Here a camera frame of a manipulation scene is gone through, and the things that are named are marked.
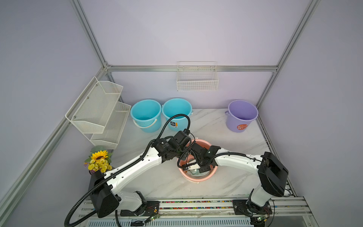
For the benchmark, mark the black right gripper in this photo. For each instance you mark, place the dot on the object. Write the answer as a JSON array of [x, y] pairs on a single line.
[[203, 169]]

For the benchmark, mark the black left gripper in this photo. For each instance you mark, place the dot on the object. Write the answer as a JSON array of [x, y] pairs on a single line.
[[185, 163]]

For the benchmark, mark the mint green microfibre cloth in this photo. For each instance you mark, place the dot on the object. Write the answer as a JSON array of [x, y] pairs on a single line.
[[195, 173]]

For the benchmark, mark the pink plastic bucket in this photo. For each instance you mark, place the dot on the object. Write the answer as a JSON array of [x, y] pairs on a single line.
[[208, 174]]

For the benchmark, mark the teal bucket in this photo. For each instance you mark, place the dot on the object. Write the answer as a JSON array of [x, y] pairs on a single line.
[[176, 106]]

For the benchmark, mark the teal bucket being wiped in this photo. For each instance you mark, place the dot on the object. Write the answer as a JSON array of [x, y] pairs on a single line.
[[146, 115]]

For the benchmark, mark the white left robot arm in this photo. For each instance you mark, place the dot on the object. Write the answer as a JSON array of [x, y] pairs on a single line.
[[106, 188]]

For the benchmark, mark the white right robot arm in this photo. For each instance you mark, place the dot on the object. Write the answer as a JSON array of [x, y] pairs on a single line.
[[271, 172]]

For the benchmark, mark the purple plastic bucket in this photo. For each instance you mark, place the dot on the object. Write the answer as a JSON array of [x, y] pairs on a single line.
[[240, 115]]

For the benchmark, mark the sunflower bouquet in vase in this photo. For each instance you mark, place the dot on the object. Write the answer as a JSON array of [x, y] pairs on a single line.
[[99, 159]]

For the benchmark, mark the white two-tier mesh shelf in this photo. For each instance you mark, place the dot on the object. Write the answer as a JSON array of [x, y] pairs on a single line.
[[99, 114]]

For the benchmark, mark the white wire wall basket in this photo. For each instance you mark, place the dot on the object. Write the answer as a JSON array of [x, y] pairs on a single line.
[[197, 76]]

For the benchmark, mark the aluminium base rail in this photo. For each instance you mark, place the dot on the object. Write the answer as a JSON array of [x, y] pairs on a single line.
[[218, 212]]

